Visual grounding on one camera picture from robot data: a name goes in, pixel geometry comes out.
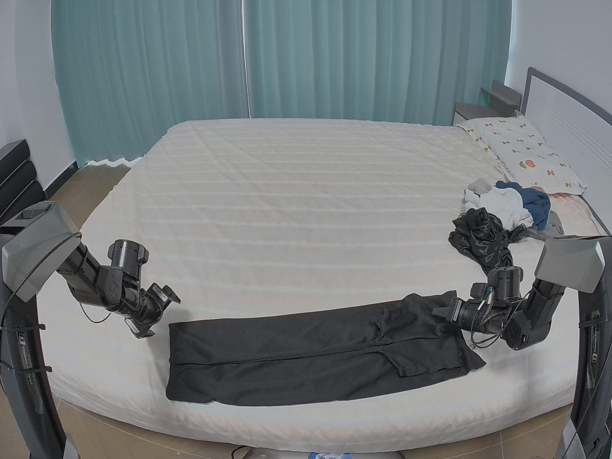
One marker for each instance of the pile of clothes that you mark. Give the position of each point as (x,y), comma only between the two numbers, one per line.
(502,203)

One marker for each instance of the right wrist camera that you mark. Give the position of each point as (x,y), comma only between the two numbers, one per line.
(477,291)

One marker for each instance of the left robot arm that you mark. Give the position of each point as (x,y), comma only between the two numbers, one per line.
(38,251)

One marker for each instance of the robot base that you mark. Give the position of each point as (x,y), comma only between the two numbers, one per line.
(325,454)

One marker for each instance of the blue-green curtain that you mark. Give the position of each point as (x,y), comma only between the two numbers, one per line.
(382,41)
(143,55)

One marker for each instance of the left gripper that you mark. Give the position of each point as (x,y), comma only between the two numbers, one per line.
(143,311)

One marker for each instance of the black trousers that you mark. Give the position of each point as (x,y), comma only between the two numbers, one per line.
(287,352)

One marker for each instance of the grey bedside table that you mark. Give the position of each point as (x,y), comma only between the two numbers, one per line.
(483,108)

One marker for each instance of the white printed pillow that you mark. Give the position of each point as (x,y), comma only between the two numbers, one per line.
(526,151)

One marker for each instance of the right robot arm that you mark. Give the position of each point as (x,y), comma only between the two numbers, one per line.
(569,261)

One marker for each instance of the black chest of drawers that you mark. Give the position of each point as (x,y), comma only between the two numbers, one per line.
(19,184)

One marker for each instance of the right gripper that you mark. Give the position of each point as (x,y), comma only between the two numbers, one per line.
(468,316)

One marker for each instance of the black satin garment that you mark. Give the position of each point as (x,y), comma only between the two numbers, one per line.
(478,237)

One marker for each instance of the bed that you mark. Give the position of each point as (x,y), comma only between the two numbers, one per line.
(287,199)

